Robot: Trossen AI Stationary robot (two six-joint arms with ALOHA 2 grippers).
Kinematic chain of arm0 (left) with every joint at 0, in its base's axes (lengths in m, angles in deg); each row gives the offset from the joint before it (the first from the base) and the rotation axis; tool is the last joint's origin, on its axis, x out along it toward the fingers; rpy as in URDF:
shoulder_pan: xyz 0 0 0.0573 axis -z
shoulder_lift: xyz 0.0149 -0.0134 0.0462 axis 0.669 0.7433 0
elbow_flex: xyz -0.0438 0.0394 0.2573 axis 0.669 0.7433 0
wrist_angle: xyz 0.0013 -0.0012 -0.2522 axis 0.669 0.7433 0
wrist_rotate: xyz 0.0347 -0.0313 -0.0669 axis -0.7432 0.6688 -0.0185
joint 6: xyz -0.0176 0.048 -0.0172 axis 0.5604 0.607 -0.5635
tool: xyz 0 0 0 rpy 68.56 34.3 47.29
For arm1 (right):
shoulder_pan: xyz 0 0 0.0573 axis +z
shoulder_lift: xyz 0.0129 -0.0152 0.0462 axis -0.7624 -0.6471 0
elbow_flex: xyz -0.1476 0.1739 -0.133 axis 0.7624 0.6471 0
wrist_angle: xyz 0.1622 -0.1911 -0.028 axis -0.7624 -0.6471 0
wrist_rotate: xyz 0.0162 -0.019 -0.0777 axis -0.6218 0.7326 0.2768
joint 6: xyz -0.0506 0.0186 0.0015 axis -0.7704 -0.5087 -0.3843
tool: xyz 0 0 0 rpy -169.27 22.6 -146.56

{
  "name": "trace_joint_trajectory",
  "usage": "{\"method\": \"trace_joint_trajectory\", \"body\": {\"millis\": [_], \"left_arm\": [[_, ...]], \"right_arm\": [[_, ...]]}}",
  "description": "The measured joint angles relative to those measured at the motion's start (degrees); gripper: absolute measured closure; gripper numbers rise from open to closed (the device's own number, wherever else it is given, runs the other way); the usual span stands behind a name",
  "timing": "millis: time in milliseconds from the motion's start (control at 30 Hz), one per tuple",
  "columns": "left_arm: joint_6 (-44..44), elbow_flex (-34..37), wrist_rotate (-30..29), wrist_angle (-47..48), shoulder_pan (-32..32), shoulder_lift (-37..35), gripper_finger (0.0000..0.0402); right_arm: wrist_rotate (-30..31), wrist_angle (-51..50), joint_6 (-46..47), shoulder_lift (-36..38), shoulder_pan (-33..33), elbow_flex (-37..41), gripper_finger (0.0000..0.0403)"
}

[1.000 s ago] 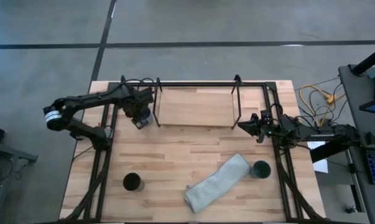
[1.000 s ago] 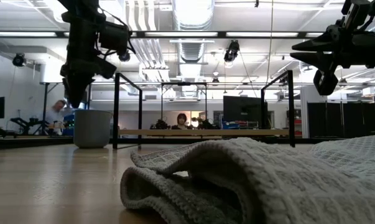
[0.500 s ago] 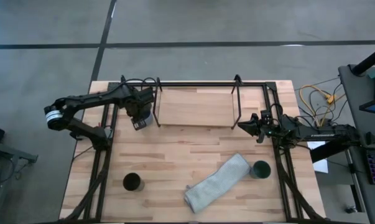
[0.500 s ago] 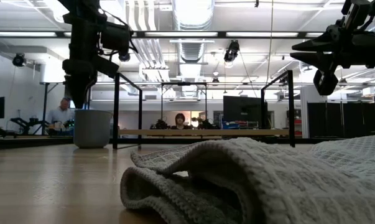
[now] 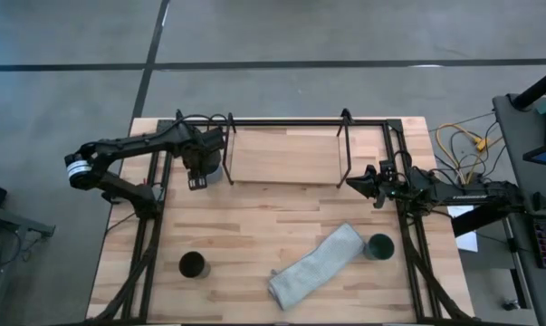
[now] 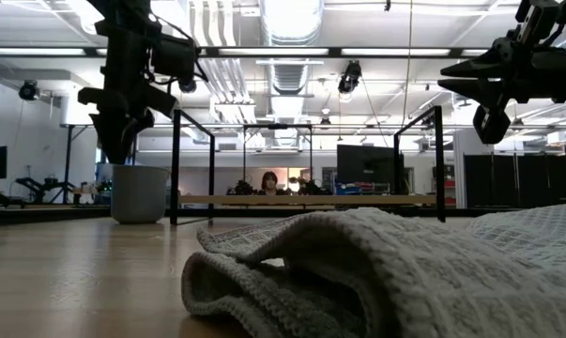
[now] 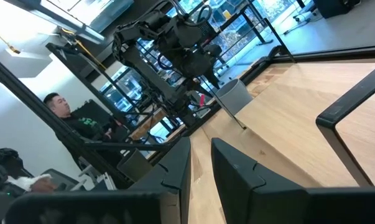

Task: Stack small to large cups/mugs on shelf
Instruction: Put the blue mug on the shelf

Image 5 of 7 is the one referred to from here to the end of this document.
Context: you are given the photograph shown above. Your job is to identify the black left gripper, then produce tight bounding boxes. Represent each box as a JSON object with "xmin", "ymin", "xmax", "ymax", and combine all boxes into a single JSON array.
[{"xmin": 180, "ymin": 128, "xmax": 223, "ymax": 191}]

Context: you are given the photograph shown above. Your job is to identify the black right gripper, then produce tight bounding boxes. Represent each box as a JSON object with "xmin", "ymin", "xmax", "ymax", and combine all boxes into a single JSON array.
[{"xmin": 345, "ymin": 158, "xmax": 404, "ymax": 209}]

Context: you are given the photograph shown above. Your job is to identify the grey mug with handle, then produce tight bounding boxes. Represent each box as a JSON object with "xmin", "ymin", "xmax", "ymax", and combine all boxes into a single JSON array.
[{"xmin": 206, "ymin": 151, "xmax": 224, "ymax": 184}]

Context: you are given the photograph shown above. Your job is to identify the dark green plastic cup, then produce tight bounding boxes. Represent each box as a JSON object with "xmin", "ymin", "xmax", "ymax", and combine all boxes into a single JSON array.
[{"xmin": 362, "ymin": 233, "xmax": 397, "ymax": 262}]

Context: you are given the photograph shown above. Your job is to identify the tall black tumbler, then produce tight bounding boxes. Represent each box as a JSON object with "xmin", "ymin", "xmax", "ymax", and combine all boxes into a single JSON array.
[{"xmin": 177, "ymin": 251, "xmax": 212, "ymax": 280}]

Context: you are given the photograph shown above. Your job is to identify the grey waffle-knit towel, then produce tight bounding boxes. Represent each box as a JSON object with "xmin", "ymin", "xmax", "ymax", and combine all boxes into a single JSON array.
[{"xmin": 267, "ymin": 222, "xmax": 367, "ymax": 312}]

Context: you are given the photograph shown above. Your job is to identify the white paper sheet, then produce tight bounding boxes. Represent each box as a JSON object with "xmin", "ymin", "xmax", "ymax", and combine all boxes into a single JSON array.
[{"xmin": 446, "ymin": 205, "xmax": 480, "ymax": 254}]

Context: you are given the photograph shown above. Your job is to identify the dark grey side desk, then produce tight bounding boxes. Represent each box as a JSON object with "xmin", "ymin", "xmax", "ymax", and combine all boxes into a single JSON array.
[{"xmin": 493, "ymin": 92, "xmax": 546, "ymax": 326}]

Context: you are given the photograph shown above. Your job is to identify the grey metal stand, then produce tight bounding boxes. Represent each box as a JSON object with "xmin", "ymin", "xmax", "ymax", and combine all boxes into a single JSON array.
[{"xmin": 0, "ymin": 202, "xmax": 57, "ymax": 240}]

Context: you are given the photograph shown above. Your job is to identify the black slanted pole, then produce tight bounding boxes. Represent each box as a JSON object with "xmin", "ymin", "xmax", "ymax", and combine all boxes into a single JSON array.
[{"xmin": 511, "ymin": 64, "xmax": 546, "ymax": 110}]

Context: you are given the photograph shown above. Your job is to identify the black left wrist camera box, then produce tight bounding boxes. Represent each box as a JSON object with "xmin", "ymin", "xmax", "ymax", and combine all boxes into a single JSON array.
[{"xmin": 202, "ymin": 127, "xmax": 226, "ymax": 151}]

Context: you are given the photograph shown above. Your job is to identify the black aluminium table frame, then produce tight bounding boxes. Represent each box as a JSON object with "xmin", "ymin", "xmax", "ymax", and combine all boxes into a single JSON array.
[{"xmin": 85, "ymin": 116, "xmax": 474, "ymax": 326}]

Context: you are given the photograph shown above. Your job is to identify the wooden shelf with black frame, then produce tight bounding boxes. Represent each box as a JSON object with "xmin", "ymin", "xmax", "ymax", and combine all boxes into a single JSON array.
[{"xmin": 220, "ymin": 108, "xmax": 356, "ymax": 189}]

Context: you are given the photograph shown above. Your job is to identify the black floor cable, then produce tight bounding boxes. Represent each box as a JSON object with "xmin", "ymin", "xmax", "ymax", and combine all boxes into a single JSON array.
[{"xmin": 428, "ymin": 110, "xmax": 512, "ymax": 185}]

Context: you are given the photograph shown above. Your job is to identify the yellow cable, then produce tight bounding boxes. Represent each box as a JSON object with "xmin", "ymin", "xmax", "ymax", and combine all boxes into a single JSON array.
[{"xmin": 435, "ymin": 122, "xmax": 504, "ymax": 183}]

